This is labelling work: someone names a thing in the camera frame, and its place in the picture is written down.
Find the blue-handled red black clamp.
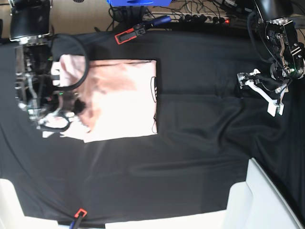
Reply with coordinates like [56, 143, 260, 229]
[114, 15, 172, 45]

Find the light pink T-shirt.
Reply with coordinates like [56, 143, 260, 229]
[42, 54, 158, 144]

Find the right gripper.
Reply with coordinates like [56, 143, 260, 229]
[35, 95, 86, 134]

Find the blue plastic object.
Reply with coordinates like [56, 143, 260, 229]
[107, 0, 172, 7]

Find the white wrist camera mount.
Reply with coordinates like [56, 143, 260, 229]
[245, 69, 289, 117]
[40, 114, 71, 138]

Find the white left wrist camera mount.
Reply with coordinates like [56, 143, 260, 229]
[245, 69, 289, 117]

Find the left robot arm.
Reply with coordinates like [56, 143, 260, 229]
[237, 0, 305, 99]

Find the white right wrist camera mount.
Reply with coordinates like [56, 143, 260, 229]
[40, 114, 71, 138]

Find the red black clamp bottom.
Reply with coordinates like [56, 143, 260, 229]
[69, 208, 88, 229]

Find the black tablecloth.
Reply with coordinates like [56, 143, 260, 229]
[0, 31, 305, 225]

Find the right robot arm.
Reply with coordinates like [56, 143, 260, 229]
[9, 0, 90, 133]

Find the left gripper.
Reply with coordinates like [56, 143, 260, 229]
[234, 73, 254, 98]

